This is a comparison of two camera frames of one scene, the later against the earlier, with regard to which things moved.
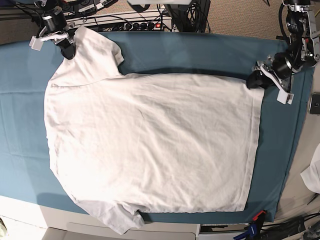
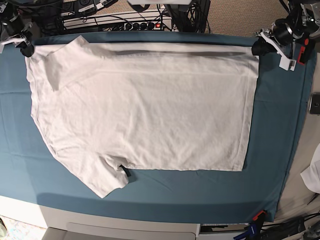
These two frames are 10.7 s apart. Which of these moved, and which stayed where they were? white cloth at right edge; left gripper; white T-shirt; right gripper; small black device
Moved: left gripper; right gripper; white T-shirt
Stayed: white cloth at right edge; small black device
